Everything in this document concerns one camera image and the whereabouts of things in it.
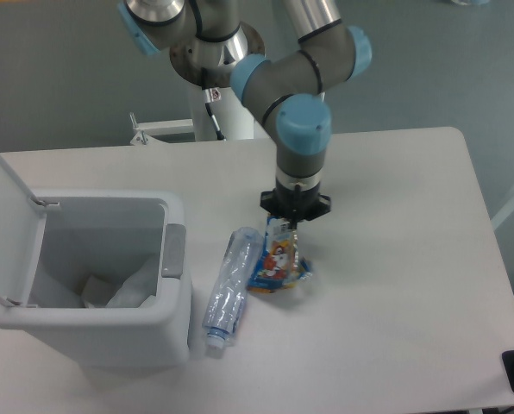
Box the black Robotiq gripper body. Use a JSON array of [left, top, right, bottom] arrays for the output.
[[274, 183, 321, 221]]

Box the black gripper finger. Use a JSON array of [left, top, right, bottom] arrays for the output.
[[291, 193, 332, 229], [260, 189, 291, 218]]

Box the crushed clear plastic bottle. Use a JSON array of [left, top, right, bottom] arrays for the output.
[[202, 227, 264, 359]]

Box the colourful raccoon snack bag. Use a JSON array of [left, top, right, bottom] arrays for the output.
[[247, 215, 313, 293]]

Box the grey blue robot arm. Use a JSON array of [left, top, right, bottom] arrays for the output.
[[117, 1, 372, 228]]

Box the white trash can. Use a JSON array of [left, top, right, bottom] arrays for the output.
[[0, 191, 191, 368]]

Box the white trash can lid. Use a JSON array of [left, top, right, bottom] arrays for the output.
[[0, 154, 47, 305]]

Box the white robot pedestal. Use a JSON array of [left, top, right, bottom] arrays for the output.
[[128, 21, 267, 147]]

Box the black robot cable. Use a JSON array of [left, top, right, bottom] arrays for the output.
[[189, 0, 227, 141]]

